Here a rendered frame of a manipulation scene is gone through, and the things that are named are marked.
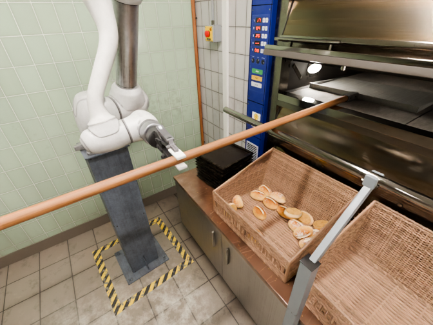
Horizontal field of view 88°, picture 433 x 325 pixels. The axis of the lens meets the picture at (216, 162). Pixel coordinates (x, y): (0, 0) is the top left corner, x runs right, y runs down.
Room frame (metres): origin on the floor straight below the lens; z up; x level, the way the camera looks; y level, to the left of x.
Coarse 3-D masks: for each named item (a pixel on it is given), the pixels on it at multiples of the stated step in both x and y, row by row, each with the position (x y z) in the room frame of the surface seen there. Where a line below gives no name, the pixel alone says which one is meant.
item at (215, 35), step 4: (208, 28) 1.75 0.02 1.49; (212, 28) 1.72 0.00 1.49; (216, 28) 1.73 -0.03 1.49; (220, 28) 1.74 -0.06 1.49; (212, 32) 1.71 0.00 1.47; (216, 32) 1.73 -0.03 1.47; (220, 32) 1.74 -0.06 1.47; (212, 36) 1.71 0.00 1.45; (216, 36) 1.73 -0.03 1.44; (220, 36) 1.74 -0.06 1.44; (208, 40) 1.75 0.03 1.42; (212, 40) 1.71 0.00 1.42; (216, 40) 1.73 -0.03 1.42; (220, 40) 1.74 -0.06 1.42
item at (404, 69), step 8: (280, 56) 1.11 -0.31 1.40; (288, 56) 1.07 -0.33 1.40; (296, 56) 1.04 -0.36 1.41; (304, 56) 1.00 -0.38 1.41; (312, 56) 0.98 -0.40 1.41; (320, 56) 0.95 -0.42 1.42; (328, 56) 0.92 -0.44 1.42; (336, 64) 0.88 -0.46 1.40; (344, 64) 0.86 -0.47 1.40; (352, 64) 0.83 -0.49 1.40; (360, 64) 0.81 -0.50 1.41; (368, 64) 0.79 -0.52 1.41; (376, 64) 0.77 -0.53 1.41; (384, 64) 0.75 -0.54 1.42; (392, 64) 0.74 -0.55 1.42; (400, 64) 0.72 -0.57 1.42; (392, 72) 0.73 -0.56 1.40; (400, 72) 0.71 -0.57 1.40; (408, 72) 0.69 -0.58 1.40; (416, 72) 0.68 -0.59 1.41; (424, 72) 0.66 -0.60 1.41; (432, 72) 0.65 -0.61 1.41
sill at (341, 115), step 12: (288, 96) 1.23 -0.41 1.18; (300, 96) 1.21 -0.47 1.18; (336, 108) 1.01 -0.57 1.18; (348, 120) 0.94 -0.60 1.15; (360, 120) 0.89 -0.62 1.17; (372, 120) 0.86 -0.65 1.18; (384, 120) 0.86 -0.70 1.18; (384, 132) 0.81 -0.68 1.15; (396, 132) 0.78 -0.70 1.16; (408, 132) 0.75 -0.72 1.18; (420, 132) 0.74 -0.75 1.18; (432, 132) 0.73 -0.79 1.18; (420, 144) 0.71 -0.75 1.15; (432, 144) 0.68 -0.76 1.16
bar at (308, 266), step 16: (304, 144) 0.69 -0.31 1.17; (336, 160) 0.59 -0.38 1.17; (368, 176) 0.50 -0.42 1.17; (368, 192) 0.48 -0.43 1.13; (400, 192) 0.44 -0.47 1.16; (416, 192) 0.42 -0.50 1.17; (352, 208) 0.46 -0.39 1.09; (432, 208) 0.38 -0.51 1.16; (336, 224) 0.44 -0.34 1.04; (320, 256) 0.39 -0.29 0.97; (304, 272) 0.37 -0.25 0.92; (304, 288) 0.36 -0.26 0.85; (288, 304) 0.39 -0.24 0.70; (304, 304) 0.38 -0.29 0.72; (288, 320) 0.37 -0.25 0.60
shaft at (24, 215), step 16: (304, 112) 0.91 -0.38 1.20; (256, 128) 0.77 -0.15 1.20; (272, 128) 0.81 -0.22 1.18; (208, 144) 0.66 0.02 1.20; (224, 144) 0.68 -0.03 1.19; (160, 160) 0.58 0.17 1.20; (176, 160) 0.58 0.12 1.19; (128, 176) 0.51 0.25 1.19; (144, 176) 0.53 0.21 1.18; (80, 192) 0.44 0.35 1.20; (96, 192) 0.46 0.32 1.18; (32, 208) 0.39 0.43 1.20; (48, 208) 0.40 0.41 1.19; (0, 224) 0.35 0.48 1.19; (16, 224) 0.37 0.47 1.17
